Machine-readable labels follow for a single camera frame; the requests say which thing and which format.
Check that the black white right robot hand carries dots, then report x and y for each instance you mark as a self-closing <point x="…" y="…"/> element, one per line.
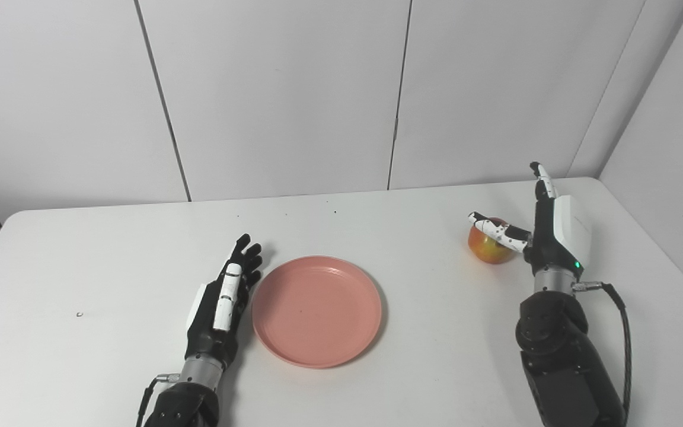
<point x="555" y="243"/>

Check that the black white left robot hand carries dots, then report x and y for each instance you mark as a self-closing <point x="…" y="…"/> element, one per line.
<point x="208" y="320"/>

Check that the red yellow pomegranate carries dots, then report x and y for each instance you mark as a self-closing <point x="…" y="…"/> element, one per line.
<point x="487" y="249"/>

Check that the pink round plate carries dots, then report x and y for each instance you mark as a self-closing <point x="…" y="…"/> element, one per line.
<point x="318" y="311"/>

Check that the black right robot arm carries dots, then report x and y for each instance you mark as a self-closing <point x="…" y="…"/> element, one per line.
<point x="561" y="356"/>

